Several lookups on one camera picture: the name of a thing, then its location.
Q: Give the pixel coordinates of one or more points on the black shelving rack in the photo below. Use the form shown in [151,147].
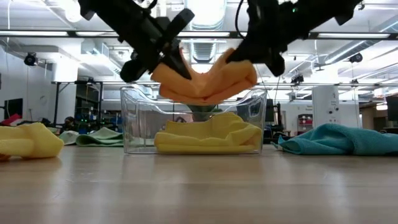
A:
[90,105]

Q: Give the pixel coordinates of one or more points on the teal microfiber towel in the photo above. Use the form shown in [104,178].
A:
[335,140]

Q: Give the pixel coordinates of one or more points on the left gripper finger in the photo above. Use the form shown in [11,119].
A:
[178,65]

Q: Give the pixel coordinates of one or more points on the white pillar cabinet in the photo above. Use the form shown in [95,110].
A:
[326,109]

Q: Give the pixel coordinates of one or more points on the clear plastic bin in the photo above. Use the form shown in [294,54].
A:
[140,124]

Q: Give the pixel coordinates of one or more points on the white red machine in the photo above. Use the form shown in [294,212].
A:
[305,123]

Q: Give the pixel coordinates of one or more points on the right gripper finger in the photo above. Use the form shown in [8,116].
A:
[239,54]

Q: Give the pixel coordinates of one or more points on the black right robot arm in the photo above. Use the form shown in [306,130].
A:
[311,15]

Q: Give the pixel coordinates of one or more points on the light green microfiber towel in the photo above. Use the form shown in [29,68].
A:
[99,138]

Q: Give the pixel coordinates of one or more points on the yellow microfiber towel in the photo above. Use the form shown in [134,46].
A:
[211,137]
[31,140]

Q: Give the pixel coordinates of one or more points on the orange microfiber towel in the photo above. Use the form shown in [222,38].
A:
[211,81]

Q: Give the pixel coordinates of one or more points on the black overhead frame beam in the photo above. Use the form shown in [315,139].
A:
[72,34]

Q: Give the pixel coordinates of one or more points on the black equipment stand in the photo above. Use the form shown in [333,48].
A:
[273,118]

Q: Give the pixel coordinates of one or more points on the black computer monitor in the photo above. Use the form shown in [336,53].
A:
[250,107]
[392,109]
[14,107]

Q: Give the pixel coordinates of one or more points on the red background object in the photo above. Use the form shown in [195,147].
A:
[9,119]

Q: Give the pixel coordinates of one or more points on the person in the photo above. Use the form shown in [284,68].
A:
[69,123]

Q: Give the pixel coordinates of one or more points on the green potted plant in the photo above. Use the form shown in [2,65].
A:
[202,112]

